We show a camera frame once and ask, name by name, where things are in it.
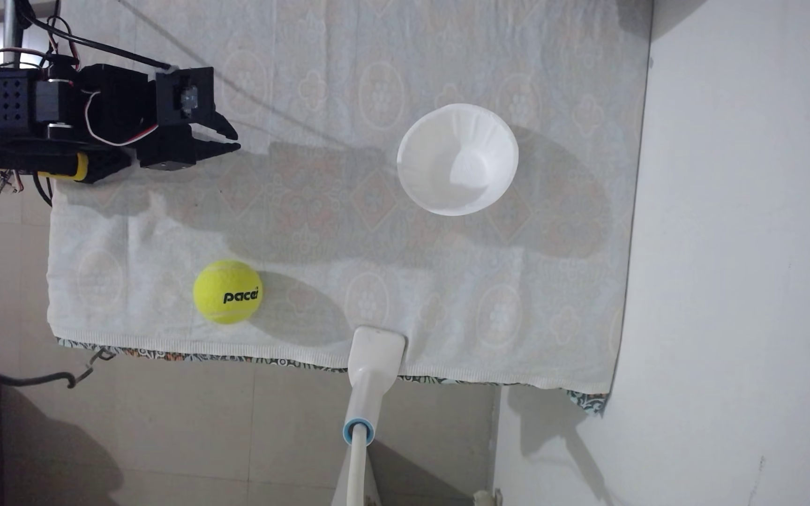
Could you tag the yellow tennis ball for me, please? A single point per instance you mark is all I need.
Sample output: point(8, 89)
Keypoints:
point(219, 281)

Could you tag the white paper bowl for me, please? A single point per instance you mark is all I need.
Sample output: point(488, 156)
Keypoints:
point(458, 161)

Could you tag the white patterned cloth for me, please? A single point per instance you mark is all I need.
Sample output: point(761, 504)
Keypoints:
point(306, 246)

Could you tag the metal pole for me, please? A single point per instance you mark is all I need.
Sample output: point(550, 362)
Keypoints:
point(11, 28)

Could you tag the white gooseneck clamp holder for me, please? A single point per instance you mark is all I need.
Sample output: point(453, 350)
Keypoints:
point(375, 358)

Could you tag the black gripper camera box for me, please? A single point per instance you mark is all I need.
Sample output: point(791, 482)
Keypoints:
point(187, 95)

